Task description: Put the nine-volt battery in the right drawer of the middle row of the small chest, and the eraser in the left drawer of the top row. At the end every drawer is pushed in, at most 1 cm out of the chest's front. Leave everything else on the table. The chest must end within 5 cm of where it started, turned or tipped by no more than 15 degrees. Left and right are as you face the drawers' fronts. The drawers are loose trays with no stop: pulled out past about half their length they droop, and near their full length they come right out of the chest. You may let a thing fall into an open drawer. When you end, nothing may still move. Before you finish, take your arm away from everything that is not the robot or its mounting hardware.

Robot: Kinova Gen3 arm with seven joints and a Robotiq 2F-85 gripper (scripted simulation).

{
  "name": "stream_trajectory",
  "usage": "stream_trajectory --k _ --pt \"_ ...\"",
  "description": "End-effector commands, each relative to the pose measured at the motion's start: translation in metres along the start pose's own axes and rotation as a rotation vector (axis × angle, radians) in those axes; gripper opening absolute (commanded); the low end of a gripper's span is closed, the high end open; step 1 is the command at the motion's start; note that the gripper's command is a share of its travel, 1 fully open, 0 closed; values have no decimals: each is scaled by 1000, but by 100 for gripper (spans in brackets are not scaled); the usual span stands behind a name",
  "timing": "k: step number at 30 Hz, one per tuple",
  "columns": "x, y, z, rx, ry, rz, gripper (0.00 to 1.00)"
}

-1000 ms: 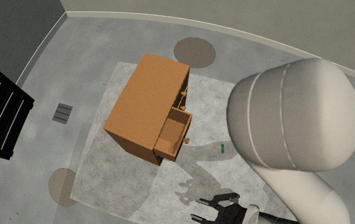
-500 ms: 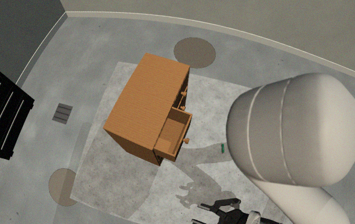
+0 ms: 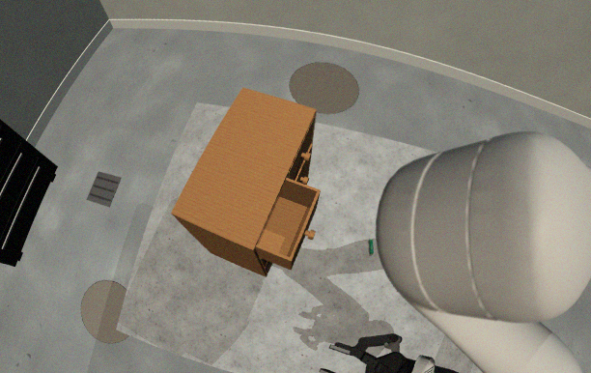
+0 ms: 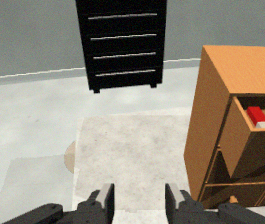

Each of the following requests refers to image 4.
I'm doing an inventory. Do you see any brown wooden chest of drawers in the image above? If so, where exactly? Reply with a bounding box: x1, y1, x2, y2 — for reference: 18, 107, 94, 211
183, 45, 265, 201

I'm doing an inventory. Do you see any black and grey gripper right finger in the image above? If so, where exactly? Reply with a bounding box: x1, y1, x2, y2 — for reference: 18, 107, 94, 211
165, 183, 265, 224

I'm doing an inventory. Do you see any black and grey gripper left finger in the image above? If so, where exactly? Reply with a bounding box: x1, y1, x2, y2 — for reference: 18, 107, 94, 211
2, 183, 115, 224

